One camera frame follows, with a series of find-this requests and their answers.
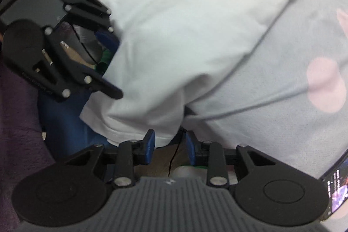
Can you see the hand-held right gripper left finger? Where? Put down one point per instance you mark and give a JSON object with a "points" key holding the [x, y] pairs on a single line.
{"points": [[150, 146]]}

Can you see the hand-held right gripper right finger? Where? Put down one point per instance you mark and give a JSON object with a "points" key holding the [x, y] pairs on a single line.
{"points": [[190, 149]]}

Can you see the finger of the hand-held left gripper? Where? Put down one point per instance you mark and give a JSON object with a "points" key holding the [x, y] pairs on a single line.
{"points": [[106, 40], [89, 79]]}

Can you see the white t-shirt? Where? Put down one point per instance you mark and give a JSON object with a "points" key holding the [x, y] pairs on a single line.
{"points": [[176, 31]]}

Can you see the grey slipper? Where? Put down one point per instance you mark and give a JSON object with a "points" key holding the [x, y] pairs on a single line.
{"points": [[89, 47]]}

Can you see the green object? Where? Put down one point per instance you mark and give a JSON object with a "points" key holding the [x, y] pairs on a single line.
{"points": [[104, 63]]}

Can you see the blue cloth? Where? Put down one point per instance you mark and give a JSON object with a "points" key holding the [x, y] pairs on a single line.
{"points": [[65, 123]]}

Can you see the grey polka dot bed sheet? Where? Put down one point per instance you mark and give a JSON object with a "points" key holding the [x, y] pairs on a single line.
{"points": [[272, 112]]}

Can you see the smartphone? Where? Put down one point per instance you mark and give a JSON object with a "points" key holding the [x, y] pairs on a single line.
{"points": [[338, 188]]}

